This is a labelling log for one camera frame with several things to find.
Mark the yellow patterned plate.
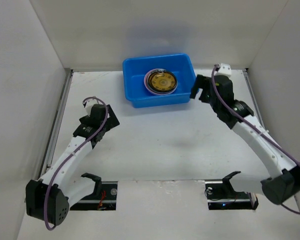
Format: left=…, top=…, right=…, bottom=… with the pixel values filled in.
left=147, top=70, right=178, bottom=94

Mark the green rim plate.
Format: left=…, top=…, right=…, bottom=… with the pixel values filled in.
left=144, top=68, right=179, bottom=95

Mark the pink plate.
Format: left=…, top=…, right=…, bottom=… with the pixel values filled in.
left=143, top=68, right=170, bottom=96

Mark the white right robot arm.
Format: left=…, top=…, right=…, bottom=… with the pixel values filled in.
left=190, top=74, right=300, bottom=205

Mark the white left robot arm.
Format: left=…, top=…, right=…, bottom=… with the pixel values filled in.
left=25, top=103, right=120, bottom=230

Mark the blue plastic bin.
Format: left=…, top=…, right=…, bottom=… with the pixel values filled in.
left=122, top=53, right=196, bottom=108

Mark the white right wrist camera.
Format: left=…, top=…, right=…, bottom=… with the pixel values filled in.
left=214, top=63, right=232, bottom=78

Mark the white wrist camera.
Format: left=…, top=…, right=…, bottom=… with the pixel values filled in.
left=82, top=98, right=98, bottom=116
left=214, top=63, right=232, bottom=78

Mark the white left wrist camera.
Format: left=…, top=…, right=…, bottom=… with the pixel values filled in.
left=82, top=98, right=98, bottom=116

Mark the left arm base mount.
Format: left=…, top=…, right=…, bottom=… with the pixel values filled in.
left=70, top=173, right=118, bottom=211

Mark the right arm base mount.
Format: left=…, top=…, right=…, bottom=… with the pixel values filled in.
left=204, top=171, right=259, bottom=211

